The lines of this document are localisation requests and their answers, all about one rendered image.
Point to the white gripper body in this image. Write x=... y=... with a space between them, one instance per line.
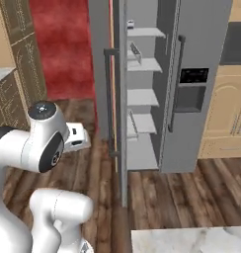
x=80 y=141

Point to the black built-in oven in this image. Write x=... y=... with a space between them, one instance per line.
x=235 y=42

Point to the small white milk carton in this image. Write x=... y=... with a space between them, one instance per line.
x=130 y=24

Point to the grey open fridge door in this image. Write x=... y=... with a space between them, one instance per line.
x=101 y=66

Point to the brown carved cupboard run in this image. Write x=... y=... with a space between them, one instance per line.
x=30 y=59

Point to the grey fridge body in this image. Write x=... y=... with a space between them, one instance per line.
x=144 y=79

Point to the beige cupboard run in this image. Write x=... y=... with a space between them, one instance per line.
x=224 y=112

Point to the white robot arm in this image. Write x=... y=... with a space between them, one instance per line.
x=17 y=151

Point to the grey fridge shelf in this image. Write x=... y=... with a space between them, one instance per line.
x=146 y=123
x=146 y=65
x=142 y=97
x=145 y=32

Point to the grey fridge door with dispenser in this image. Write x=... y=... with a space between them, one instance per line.
x=204 y=39

